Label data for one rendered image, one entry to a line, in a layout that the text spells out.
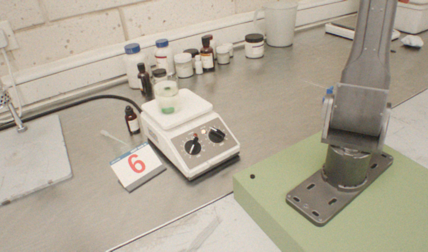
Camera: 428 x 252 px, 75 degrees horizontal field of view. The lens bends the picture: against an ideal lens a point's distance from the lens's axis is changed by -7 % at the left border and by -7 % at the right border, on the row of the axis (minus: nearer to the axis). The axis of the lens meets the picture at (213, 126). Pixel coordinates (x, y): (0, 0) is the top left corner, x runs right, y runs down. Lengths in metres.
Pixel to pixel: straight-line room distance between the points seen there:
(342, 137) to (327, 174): 0.07
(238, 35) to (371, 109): 0.86
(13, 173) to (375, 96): 0.71
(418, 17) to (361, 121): 1.07
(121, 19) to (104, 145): 0.48
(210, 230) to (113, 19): 0.76
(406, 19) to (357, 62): 1.07
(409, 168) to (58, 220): 0.61
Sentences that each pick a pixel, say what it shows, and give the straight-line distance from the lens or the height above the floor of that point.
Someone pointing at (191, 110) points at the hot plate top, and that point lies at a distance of 0.62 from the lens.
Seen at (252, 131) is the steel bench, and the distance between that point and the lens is 0.69.
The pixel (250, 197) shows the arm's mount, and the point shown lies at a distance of 0.48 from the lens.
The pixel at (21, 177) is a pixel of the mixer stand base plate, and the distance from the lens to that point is 0.74.
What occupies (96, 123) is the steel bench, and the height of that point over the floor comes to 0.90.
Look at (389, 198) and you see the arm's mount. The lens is 0.50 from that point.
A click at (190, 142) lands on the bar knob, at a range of 0.58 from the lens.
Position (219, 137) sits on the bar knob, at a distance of 0.59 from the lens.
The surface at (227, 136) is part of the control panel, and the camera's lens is 0.61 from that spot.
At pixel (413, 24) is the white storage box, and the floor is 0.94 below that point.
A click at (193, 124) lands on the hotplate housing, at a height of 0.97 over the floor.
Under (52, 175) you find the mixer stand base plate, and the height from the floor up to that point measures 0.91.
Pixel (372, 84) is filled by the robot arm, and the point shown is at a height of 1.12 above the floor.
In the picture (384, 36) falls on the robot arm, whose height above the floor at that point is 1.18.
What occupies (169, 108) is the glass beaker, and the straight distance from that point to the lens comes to 0.60.
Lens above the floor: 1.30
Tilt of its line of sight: 34 degrees down
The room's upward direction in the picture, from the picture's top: 6 degrees counter-clockwise
